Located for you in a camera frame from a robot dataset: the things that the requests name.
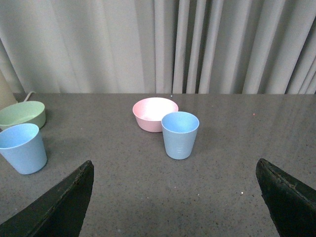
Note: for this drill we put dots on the pink bowl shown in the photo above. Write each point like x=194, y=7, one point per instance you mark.
x=150, y=111

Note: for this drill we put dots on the grey curtain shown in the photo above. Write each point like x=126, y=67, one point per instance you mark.
x=159, y=46

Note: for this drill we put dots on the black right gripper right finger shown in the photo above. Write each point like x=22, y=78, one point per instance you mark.
x=291, y=203

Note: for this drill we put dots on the green bowl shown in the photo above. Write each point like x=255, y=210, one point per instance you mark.
x=23, y=112

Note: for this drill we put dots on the cream toaster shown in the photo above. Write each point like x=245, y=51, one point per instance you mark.
x=6, y=95

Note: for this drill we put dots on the blue cup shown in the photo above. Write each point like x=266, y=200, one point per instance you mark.
x=22, y=146
x=179, y=133

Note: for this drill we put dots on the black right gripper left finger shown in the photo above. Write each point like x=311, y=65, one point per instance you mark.
x=59, y=212

